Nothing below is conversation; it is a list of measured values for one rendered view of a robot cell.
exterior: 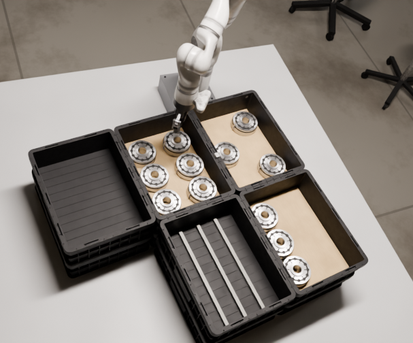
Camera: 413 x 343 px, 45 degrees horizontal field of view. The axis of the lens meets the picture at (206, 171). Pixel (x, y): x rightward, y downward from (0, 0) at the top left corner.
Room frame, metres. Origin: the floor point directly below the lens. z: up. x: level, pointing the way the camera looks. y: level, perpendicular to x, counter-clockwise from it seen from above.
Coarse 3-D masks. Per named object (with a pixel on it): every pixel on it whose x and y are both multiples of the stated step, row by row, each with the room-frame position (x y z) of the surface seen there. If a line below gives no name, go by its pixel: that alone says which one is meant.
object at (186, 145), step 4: (168, 132) 1.16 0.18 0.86; (172, 132) 1.16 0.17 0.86; (180, 132) 1.18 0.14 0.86; (168, 136) 1.14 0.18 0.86; (184, 136) 1.17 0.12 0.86; (164, 140) 1.12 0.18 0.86; (168, 140) 1.12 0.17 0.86; (184, 140) 1.15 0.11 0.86; (188, 140) 1.15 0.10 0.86; (168, 144) 1.11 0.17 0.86; (172, 144) 1.11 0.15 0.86; (184, 144) 1.13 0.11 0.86; (188, 144) 1.13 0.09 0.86; (168, 148) 1.09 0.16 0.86; (172, 148) 1.09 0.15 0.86; (176, 148) 1.10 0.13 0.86; (180, 148) 1.11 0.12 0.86; (184, 148) 1.11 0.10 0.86
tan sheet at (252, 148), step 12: (216, 120) 1.32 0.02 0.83; (228, 120) 1.33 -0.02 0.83; (216, 132) 1.26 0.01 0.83; (228, 132) 1.28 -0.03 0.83; (240, 144) 1.24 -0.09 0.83; (252, 144) 1.26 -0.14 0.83; (264, 144) 1.28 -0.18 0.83; (240, 156) 1.18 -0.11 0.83; (252, 156) 1.20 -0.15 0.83; (228, 168) 1.11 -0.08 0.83; (240, 168) 1.13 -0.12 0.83; (252, 168) 1.15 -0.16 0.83; (240, 180) 1.08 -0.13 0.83; (252, 180) 1.09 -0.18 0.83
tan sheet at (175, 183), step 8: (152, 136) 1.14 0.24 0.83; (160, 136) 1.15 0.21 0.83; (128, 144) 1.07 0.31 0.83; (152, 144) 1.10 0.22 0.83; (160, 144) 1.11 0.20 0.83; (160, 152) 1.08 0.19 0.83; (192, 152) 1.13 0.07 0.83; (160, 160) 1.05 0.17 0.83; (168, 160) 1.06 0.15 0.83; (176, 160) 1.07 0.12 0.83; (168, 168) 1.02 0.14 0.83; (152, 176) 0.97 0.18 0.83; (176, 176) 1.00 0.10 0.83; (208, 176) 1.05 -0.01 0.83; (168, 184) 0.96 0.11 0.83; (176, 184) 0.97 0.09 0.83; (184, 184) 0.98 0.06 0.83; (152, 192) 0.91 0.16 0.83; (176, 192) 0.94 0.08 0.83; (184, 192) 0.95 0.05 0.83; (216, 192) 0.99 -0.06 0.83; (184, 200) 0.92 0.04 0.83
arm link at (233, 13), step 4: (232, 0) 1.35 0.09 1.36; (236, 0) 1.35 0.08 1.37; (240, 0) 1.34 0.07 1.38; (244, 0) 1.34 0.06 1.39; (232, 4) 1.35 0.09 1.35; (236, 4) 1.34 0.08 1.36; (240, 4) 1.35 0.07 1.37; (232, 8) 1.35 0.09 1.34; (236, 8) 1.35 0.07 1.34; (240, 8) 1.37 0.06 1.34; (232, 12) 1.35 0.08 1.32; (236, 12) 1.36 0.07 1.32; (232, 16) 1.36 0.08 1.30; (236, 16) 1.39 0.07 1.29
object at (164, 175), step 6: (144, 168) 0.97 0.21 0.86; (150, 168) 0.98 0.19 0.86; (156, 168) 0.99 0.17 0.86; (162, 168) 0.99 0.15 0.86; (144, 174) 0.95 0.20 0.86; (162, 174) 0.97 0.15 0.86; (168, 174) 0.98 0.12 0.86; (144, 180) 0.92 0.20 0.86; (150, 180) 0.93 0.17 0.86; (162, 180) 0.95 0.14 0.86; (150, 186) 0.91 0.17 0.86; (156, 186) 0.91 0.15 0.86
